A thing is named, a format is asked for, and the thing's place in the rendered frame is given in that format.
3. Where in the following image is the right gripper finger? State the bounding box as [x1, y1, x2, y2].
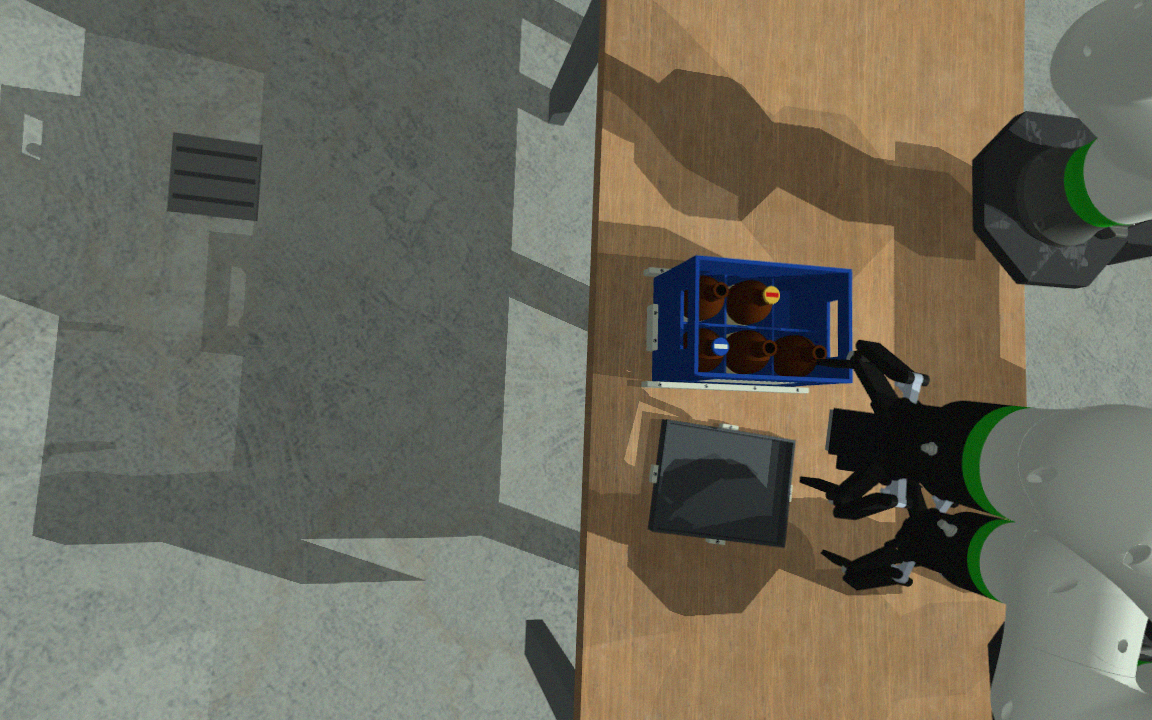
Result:
[816, 340, 930, 424]
[799, 452, 914, 520]

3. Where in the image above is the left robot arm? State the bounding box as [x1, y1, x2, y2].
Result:
[934, 511, 1152, 720]

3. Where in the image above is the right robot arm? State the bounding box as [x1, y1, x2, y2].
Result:
[825, 0, 1152, 622]

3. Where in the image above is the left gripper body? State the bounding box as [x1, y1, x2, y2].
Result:
[895, 508, 952, 573]

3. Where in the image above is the brown glass bottle with blue cap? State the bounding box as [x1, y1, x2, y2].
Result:
[683, 328, 729, 372]

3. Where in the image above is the brown glass bottle with yellow cap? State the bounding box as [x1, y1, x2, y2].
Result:
[727, 280, 780, 326]

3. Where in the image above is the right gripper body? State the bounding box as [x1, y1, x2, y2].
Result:
[879, 397, 940, 484]

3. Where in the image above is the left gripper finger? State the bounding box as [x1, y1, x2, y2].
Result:
[821, 532, 915, 591]
[880, 476, 958, 524]

